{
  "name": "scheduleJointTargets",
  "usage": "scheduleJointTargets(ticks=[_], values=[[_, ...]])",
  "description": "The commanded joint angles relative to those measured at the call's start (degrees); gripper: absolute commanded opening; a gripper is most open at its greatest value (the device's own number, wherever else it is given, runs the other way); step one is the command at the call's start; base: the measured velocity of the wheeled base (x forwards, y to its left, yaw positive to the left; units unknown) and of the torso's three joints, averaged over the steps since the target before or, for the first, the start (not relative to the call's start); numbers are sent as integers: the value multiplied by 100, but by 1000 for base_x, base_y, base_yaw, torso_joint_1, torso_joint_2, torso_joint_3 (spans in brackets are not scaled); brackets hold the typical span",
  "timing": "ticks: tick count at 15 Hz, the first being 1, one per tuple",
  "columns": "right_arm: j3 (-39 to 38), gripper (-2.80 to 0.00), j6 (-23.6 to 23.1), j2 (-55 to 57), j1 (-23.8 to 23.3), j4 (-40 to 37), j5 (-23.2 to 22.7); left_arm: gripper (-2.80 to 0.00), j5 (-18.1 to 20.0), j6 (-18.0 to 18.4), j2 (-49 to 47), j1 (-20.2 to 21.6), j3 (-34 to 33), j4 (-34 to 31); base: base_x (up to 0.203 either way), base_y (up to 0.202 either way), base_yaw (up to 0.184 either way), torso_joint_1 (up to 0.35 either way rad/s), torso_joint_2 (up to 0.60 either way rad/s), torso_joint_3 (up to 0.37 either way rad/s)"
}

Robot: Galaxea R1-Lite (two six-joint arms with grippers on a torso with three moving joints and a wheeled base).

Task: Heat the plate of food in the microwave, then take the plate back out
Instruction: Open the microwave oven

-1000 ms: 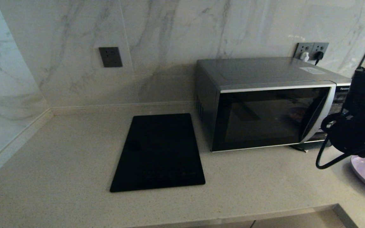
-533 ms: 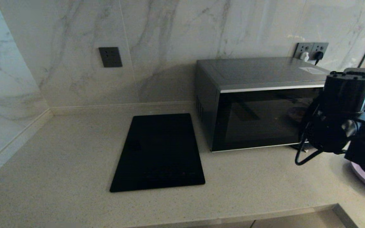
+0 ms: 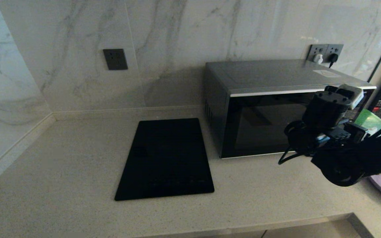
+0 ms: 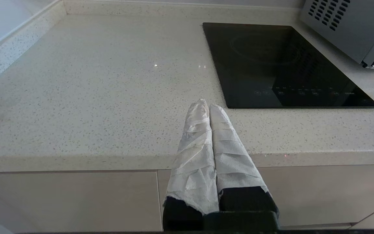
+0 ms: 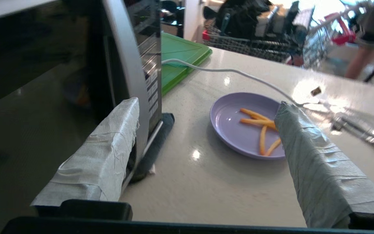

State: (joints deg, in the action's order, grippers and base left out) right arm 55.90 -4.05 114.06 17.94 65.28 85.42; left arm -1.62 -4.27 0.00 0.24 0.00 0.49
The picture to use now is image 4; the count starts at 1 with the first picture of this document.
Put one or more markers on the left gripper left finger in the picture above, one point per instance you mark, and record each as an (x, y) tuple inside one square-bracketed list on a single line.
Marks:
[(193, 162)]

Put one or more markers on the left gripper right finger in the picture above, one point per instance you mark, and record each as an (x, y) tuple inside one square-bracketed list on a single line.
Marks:
[(232, 162)]

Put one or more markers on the silver microwave oven body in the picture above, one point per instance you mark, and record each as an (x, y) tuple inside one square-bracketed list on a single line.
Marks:
[(346, 29)]

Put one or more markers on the black induction cooktop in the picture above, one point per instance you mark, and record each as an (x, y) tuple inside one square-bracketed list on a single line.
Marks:
[(271, 65)]

